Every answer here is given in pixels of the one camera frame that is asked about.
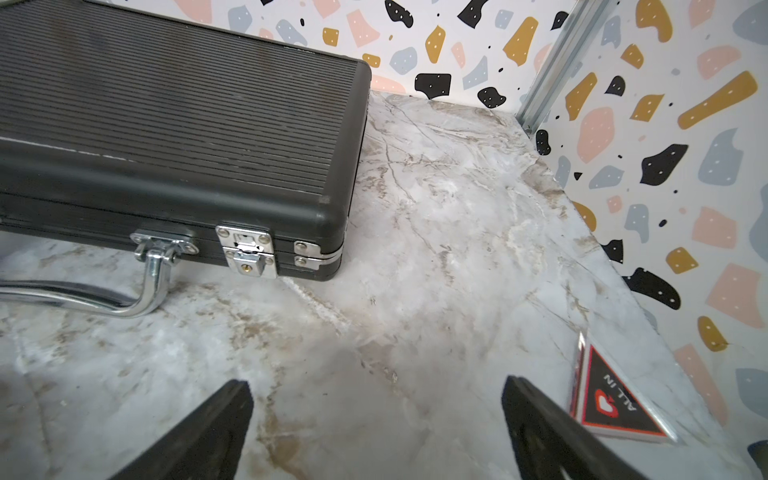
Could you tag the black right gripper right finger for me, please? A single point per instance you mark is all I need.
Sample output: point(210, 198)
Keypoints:
point(549, 444)

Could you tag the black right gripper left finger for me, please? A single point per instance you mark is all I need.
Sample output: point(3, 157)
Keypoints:
point(206, 444)

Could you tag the triangular all-in card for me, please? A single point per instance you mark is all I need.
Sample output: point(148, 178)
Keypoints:
point(604, 402)

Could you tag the black ribbed metal case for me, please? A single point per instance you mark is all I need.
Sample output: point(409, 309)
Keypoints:
point(140, 132)

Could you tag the aluminium corner post right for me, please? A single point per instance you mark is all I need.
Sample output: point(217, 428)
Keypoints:
point(576, 34)

